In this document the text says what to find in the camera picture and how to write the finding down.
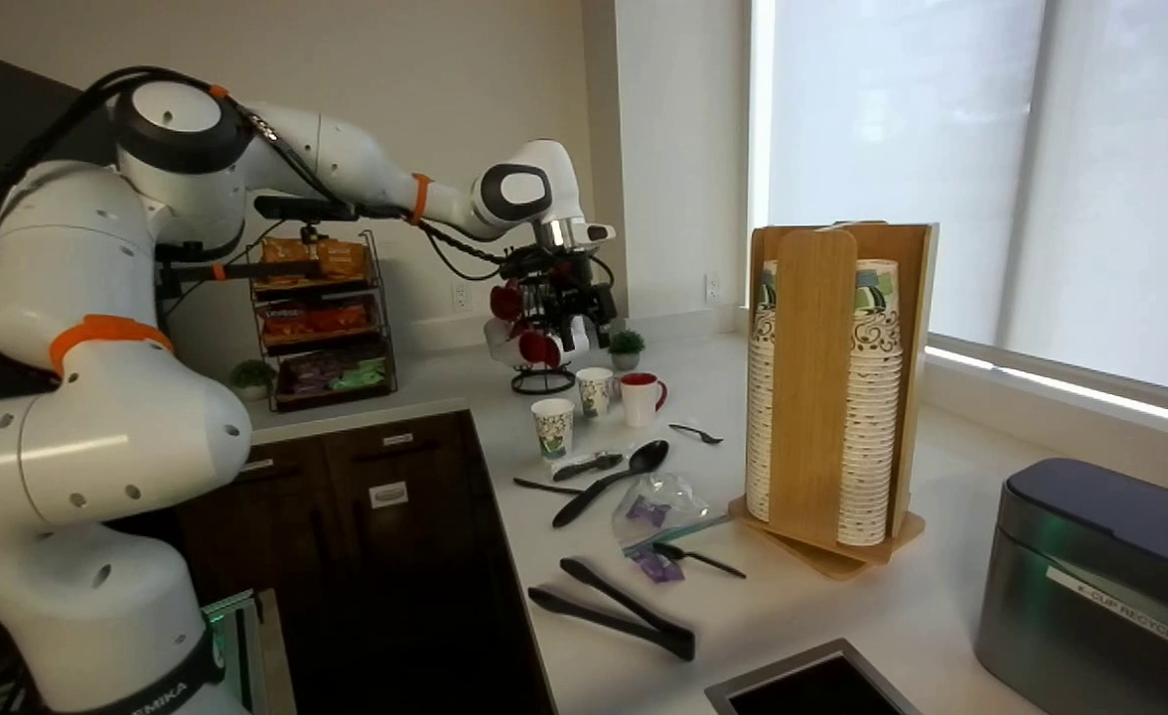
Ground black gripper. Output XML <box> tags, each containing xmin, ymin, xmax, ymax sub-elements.
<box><xmin>525</xmin><ymin>241</ymin><xmax>623</xmax><ymax>368</ymax></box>

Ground small patterned paper coffee cup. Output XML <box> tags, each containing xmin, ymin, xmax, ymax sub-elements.
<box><xmin>529</xmin><ymin>395</ymin><xmax>580</xmax><ymax>465</ymax></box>

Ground large patterned paper cup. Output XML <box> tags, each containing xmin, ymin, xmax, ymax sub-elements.
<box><xmin>571</xmin><ymin>367</ymin><xmax>620</xmax><ymax>420</ymax></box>

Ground white mug red inside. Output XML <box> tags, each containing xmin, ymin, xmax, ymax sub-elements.
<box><xmin>484</xmin><ymin>284</ymin><xmax>529</xmax><ymax>325</ymax></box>
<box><xmin>616</xmin><ymin>368</ymin><xmax>674</xmax><ymax>438</ymax></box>
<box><xmin>516</xmin><ymin>325</ymin><xmax>569</xmax><ymax>374</ymax></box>

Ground small green potted plant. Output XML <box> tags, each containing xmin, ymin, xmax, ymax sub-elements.
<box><xmin>604</xmin><ymin>325</ymin><xmax>653</xmax><ymax>378</ymax></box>
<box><xmin>228</xmin><ymin>359</ymin><xmax>277</xmax><ymax>407</ymax></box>

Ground black plastic fork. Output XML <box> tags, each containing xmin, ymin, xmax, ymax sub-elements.
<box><xmin>669</xmin><ymin>419</ymin><xmax>729</xmax><ymax>450</ymax></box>

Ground black plastic serving spoon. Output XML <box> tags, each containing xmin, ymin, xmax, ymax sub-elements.
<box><xmin>550</xmin><ymin>438</ymin><xmax>674</xmax><ymax>531</ymax></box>

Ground stack of patterned paper cups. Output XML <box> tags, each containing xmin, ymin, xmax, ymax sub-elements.
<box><xmin>836</xmin><ymin>253</ymin><xmax>906</xmax><ymax>554</ymax></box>
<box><xmin>743</xmin><ymin>260</ymin><xmax>782</xmax><ymax>526</ymax></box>

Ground clear zip plastic bag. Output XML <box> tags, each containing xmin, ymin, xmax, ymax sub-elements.
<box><xmin>607</xmin><ymin>472</ymin><xmax>741</xmax><ymax>560</ymax></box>

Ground small purple packet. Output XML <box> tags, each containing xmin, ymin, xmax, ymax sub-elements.
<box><xmin>623</xmin><ymin>539</ymin><xmax>689</xmax><ymax>589</ymax></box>

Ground wooden snack rack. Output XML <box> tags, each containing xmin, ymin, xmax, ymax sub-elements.
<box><xmin>248</xmin><ymin>233</ymin><xmax>402</xmax><ymax>415</ymax></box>

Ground small black stirrer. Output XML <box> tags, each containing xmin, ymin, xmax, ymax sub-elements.
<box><xmin>653</xmin><ymin>536</ymin><xmax>753</xmax><ymax>584</ymax></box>

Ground black plastic tongs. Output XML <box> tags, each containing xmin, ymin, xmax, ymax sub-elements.
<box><xmin>525</xmin><ymin>554</ymin><xmax>701</xmax><ymax>662</ymax></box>

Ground dark wooden counter cabinet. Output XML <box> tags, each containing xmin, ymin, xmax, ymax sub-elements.
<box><xmin>118</xmin><ymin>411</ymin><xmax>551</xmax><ymax>715</ymax></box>

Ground window with white blind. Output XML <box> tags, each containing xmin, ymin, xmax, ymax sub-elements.
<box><xmin>746</xmin><ymin>0</ymin><xmax>1168</xmax><ymax>438</ymax></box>

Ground grey metal countertop bin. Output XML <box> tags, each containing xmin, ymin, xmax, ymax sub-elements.
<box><xmin>975</xmin><ymin>458</ymin><xmax>1168</xmax><ymax>715</ymax></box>

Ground black stereo camera on tripod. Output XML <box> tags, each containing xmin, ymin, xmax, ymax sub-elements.
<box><xmin>161</xmin><ymin>193</ymin><xmax>367</xmax><ymax>290</ymax></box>

